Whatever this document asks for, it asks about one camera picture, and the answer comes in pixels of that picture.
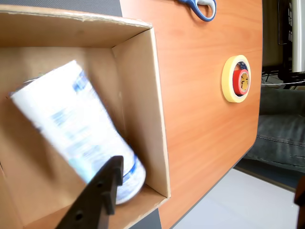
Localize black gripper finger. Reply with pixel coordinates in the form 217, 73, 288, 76
55, 156, 124, 229
294, 176, 305, 229

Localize white blue drink can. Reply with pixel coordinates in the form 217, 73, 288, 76
9, 59, 146, 206

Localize brown cardboard box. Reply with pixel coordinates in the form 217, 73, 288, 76
0, 4, 172, 229

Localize grey fabric sofa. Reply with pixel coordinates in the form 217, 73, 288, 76
245, 88, 305, 167

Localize red tape roll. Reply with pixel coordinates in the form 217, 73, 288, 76
232, 69, 250, 95

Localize yellow masking tape roll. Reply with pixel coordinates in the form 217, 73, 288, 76
221, 54, 252, 104

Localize silver pole stand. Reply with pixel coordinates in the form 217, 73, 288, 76
261, 0, 305, 90

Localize blue handled scissors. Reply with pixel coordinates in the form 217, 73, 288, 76
176, 0, 217, 22

